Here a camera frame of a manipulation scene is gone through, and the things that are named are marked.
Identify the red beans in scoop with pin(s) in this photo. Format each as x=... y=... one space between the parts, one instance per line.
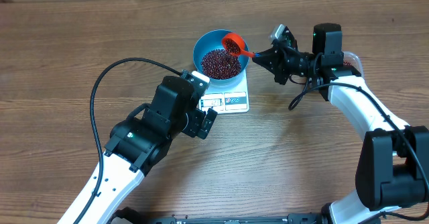
x=231 y=46

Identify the orange measuring scoop blue handle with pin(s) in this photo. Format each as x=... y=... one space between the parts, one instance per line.
x=240 y=41

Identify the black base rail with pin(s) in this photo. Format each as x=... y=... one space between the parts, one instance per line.
x=130 y=216

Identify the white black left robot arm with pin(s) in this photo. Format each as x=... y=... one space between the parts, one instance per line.
x=139 y=142

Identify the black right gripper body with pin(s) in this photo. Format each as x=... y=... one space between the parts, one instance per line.
x=279 y=63

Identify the red beans in bowl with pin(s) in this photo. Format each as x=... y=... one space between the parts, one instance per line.
x=220 y=65

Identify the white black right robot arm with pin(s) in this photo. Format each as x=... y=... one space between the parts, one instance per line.
x=392 y=172

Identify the blue plastic bowl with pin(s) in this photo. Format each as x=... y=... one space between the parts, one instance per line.
x=212 y=41

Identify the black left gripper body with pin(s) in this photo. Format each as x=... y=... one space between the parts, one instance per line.
x=195 y=121

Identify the white digital kitchen scale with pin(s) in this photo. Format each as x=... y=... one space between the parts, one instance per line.
x=227 y=96

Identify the clear plastic food container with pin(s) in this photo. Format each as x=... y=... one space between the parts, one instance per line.
x=355 y=61

